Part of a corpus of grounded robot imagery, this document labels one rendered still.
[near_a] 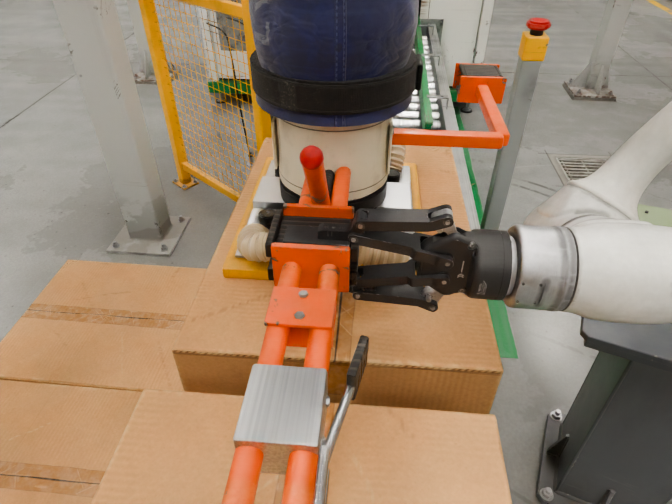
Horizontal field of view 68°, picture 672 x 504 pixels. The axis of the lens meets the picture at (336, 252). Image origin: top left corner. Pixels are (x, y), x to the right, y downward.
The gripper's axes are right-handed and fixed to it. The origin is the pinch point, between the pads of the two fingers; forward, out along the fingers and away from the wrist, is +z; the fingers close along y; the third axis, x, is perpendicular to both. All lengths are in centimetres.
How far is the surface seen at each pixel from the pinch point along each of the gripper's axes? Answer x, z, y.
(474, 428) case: -11.2, -18.2, 13.6
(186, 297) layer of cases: 45, 41, 54
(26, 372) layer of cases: 19, 67, 54
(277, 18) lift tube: 17.9, 6.4, -19.6
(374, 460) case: -15.9, -7.7, 13.6
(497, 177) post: 118, -49, 56
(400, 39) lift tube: 20.2, -7.8, -17.1
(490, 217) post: 118, -50, 73
